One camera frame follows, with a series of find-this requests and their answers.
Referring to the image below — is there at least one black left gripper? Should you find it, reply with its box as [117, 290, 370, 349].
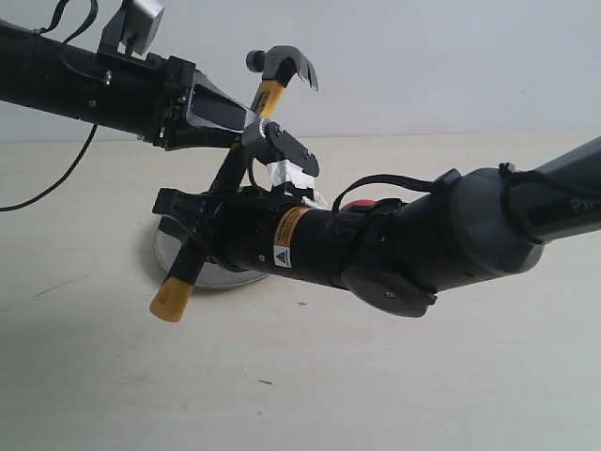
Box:
[148, 56, 258, 151]

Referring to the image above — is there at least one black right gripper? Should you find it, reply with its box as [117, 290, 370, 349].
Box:
[152, 186, 282, 275]

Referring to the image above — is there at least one yellow black claw hammer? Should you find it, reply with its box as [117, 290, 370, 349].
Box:
[149, 45, 318, 322]

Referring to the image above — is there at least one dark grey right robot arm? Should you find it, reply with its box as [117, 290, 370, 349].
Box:
[149, 139, 600, 322]

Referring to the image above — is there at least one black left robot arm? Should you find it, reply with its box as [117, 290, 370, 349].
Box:
[1, 22, 258, 151]

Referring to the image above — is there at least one red dome push button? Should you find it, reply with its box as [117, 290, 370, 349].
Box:
[340, 199, 377, 213]

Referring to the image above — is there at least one round silver metal plate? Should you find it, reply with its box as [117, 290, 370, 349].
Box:
[165, 191, 331, 289]

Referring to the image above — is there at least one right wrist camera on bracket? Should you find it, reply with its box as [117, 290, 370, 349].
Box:
[241, 117, 327, 207]

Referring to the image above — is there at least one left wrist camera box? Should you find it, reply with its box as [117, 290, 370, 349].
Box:
[98, 0, 164, 56]

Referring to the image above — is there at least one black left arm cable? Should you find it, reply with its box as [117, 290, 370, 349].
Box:
[0, 0, 102, 212]

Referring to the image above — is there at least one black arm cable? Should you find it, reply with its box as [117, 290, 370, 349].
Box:
[331, 162, 601, 245]
[0, 0, 102, 212]

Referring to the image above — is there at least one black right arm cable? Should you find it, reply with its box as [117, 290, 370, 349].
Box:
[331, 162, 601, 245]

